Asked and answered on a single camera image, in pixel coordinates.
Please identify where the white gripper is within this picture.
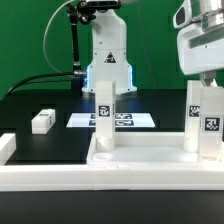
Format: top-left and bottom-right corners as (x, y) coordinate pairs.
(177, 23), (224, 87)

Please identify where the white desk top panel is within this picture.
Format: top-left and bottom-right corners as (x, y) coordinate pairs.
(86, 131), (224, 166)

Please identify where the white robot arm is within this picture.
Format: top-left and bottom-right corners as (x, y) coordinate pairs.
(83, 0), (224, 94)

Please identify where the fiducial marker sheet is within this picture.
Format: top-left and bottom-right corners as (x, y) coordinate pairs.
(65, 112), (156, 128)

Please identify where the white U-shaped fence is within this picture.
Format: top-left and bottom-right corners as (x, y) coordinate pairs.
(0, 133), (224, 191)

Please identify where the grey curved cable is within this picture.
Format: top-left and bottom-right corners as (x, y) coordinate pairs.
(41, 0), (78, 75)

